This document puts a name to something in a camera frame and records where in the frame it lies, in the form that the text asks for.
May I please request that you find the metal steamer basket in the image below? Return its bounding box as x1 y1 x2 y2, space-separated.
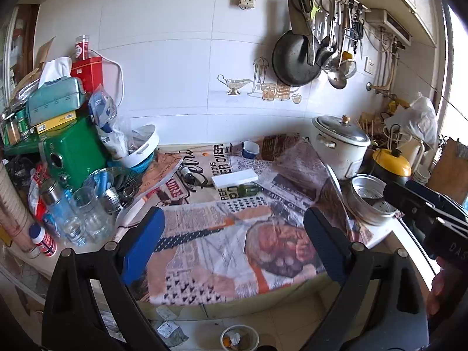
82 166 143 214

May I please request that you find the white blue colander bowl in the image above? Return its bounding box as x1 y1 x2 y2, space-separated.
107 124 159 169

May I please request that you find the hanging cleaver knife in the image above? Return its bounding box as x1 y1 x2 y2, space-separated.
288 0 316 66

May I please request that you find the black hanging wok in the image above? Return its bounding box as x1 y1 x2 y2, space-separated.
271 30 321 87

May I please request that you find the white trash bin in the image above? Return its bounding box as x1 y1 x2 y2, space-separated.
220 324 260 351

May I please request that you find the aluminium inner pot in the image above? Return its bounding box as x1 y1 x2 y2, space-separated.
346 173 397 226

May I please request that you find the newspaper sheet on counter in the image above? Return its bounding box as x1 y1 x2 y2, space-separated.
117 135 372 306

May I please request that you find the white rice cooker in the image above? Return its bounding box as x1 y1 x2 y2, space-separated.
309 115 370 181

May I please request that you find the clear water bottle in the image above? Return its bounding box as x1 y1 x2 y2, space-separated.
40 178 87 246

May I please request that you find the hanging metal ladle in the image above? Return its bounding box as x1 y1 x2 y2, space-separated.
327 68 347 90

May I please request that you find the white water heater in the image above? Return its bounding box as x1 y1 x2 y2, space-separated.
365 9 412 46

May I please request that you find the green metal box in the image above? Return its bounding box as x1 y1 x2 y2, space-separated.
39 116 110 190

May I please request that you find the yellow flat box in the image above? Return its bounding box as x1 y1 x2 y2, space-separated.
36 111 77 135

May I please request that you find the orange fruit peel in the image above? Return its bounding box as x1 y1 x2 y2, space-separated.
222 335 232 347

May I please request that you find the red tin box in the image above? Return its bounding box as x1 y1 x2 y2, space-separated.
70 56 103 94

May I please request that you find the white rectangular box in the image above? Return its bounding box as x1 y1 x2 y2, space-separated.
212 169 259 189

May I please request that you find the teal tissue box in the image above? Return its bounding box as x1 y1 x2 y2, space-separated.
27 77 85 126

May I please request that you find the white plastic bag on tap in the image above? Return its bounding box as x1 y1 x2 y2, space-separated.
384 92 439 148

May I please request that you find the person's right hand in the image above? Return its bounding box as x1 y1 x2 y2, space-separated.
426 257 463 318

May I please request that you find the glass beer mug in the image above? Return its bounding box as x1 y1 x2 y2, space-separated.
73 186 113 242

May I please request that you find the white red label bottle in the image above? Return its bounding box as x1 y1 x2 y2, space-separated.
29 223 57 257

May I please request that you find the blue white small cup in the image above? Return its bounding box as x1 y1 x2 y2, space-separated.
242 141 260 159

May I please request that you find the yellow black kettle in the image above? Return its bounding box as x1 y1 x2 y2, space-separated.
370 149 412 185

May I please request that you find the green glass bottle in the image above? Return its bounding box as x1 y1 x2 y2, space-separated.
237 183 263 197

